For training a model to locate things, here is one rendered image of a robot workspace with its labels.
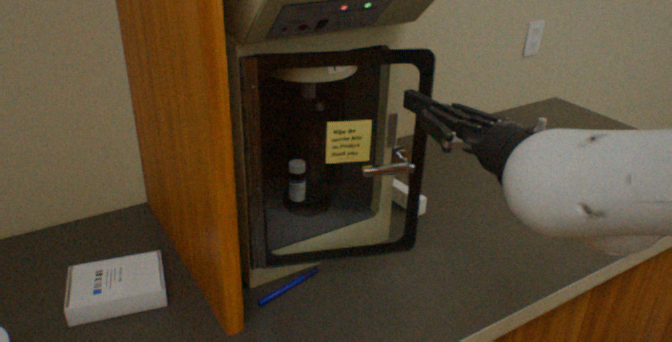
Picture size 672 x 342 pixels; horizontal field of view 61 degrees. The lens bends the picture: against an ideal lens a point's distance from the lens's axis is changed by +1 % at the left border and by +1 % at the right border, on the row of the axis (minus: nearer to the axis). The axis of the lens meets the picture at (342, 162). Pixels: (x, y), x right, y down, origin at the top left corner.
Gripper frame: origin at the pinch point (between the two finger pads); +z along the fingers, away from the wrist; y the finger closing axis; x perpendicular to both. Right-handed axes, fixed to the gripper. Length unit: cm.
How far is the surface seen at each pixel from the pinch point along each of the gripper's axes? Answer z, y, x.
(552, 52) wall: 57, -107, 21
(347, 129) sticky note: 7.0, 9.2, 5.1
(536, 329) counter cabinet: -13, -26, 49
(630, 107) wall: 57, -166, 53
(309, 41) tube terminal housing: 13.6, 12.8, -8.4
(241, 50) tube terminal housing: 13.6, 24.4, -8.5
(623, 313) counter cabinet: -13, -60, 61
